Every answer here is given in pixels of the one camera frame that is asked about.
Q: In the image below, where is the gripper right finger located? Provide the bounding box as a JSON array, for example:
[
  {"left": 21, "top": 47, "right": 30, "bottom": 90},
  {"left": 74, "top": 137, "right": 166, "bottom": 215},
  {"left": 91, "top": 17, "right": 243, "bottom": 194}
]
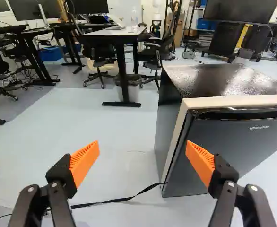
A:
[{"left": 185, "top": 140, "right": 277, "bottom": 227}]

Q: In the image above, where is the grey desk with black legs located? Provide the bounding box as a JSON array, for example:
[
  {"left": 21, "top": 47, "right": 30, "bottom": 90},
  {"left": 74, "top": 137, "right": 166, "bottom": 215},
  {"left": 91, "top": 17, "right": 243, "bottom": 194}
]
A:
[{"left": 78, "top": 26, "right": 147, "bottom": 107}]

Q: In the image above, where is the black strap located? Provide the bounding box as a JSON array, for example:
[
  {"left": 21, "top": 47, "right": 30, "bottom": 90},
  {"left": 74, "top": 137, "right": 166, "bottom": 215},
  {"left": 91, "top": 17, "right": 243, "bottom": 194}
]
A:
[{"left": 70, "top": 182, "right": 167, "bottom": 209}]

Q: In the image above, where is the white waste bin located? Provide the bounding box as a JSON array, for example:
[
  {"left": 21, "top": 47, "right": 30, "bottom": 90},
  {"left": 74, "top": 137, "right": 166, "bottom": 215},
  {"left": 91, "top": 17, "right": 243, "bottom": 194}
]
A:
[{"left": 114, "top": 74, "right": 141, "bottom": 102}]

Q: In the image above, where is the large screen on wheeled stand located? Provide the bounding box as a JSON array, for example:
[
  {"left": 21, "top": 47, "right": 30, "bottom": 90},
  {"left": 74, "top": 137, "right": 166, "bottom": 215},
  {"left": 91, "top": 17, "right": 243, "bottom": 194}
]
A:
[{"left": 201, "top": 0, "right": 277, "bottom": 63}]

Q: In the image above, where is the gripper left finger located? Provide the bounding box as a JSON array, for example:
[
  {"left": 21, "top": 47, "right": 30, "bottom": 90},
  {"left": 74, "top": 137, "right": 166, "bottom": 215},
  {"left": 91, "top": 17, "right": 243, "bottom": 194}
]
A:
[{"left": 8, "top": 140, "right": 100, "bottom": 227}]

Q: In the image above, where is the blue plastic box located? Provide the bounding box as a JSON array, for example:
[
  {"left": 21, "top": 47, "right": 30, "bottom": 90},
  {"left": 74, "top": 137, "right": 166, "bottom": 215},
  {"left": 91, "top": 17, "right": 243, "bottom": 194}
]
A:
[{"left": 38, "top": 46, "right": 63, "bottom": 62}]

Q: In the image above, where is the small black fridge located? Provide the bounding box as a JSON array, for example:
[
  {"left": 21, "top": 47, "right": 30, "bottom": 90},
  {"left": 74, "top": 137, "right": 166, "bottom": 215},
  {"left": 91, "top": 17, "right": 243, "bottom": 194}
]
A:
[{"left": 154, "top": 62, "right": 277, "bottom": 198}]

